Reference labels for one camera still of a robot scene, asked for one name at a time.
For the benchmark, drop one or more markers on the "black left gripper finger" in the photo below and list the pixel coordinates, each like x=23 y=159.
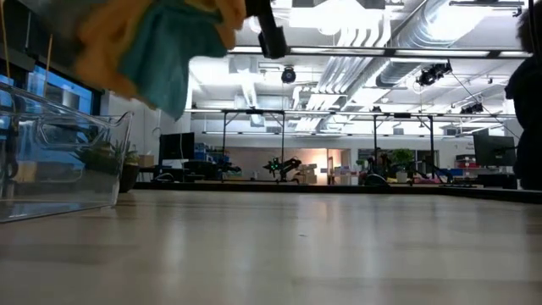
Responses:
x=273 y=40

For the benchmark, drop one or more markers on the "teal microfiber towel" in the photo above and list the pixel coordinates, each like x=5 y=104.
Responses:
x=169 y=55

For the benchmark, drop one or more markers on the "orange microfiber towel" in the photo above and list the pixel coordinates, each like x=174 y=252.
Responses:
x=106 y=51

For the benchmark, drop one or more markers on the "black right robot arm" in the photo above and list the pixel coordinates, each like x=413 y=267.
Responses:
x=527 y=127

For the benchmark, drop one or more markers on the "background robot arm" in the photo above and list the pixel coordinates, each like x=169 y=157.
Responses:
x=283 y=165
x=211 y=167

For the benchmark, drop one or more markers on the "background potted plant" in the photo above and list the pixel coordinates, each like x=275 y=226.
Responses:
x=402 y=161

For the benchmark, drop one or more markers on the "succulent in dark pot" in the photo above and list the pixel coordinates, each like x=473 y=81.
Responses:
x=130 y=167

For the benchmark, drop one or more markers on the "dark computer monitor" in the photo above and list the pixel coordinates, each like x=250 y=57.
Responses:
x=493 y=150

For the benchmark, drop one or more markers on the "clear plastic bin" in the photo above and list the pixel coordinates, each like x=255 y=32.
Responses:
x=59 y=169

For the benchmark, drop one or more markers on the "black hanging ceiling camera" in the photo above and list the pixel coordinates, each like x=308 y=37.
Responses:
x=288 y=75

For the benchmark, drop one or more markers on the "black ceiling camera cluster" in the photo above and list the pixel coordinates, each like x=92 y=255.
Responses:
x=472 y=109
x=432 y=74

